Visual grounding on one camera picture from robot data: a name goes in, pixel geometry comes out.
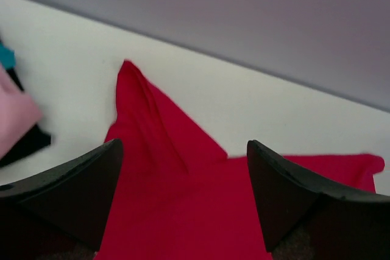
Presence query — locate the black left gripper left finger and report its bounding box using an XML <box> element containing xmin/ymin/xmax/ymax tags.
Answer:
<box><xmin>1</xmin><ymin>139</ymin><xmax>123</xmax><ymax>259</ymax></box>

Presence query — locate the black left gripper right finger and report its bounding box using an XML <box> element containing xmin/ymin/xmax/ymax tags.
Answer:
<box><xmin>247</xmin><ymin>140</ymin><xmax>389</xmax><ymax>259</ymax></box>

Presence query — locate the red t-shirt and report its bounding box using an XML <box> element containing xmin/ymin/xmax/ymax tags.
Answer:
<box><xmin>97</xmin><ymin>60</ymin><xmax>384</xmax><ymax>259</ymax></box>

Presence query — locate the black folded t-shirt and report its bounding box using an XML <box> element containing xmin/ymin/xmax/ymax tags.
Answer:
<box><xmin>0</xmin><ymin>68</ymin><xmax>55</xmax><ymax>168</ymax></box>

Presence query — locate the pink folded t-shirt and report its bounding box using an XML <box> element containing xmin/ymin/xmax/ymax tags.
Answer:
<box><xmin>1</xmin><ymin>67</ymin><xmax>43</xmax><ymax>157</ymax></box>

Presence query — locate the teal folded t-shirt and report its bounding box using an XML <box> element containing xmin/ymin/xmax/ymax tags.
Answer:
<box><xmin>0</xmin><ymin>43</ymin><xmax>16</xmax><ymax>70</ymax></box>

